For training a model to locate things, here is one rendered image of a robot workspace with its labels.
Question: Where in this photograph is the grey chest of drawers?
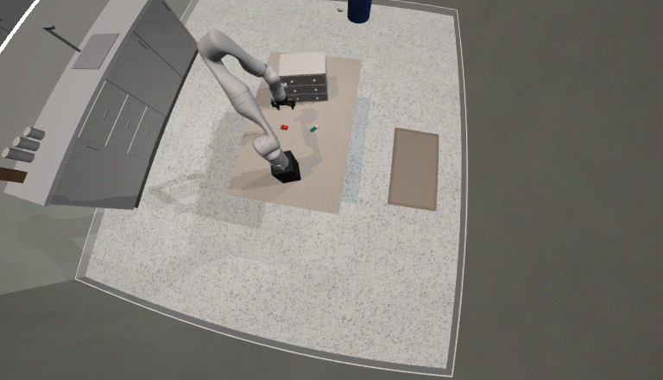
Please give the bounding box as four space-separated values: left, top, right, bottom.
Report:
279 52 328 101

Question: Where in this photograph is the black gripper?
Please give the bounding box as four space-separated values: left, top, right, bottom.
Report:
271 95 295 111

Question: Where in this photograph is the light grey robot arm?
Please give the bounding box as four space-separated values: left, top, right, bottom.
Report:
197 29 288 171

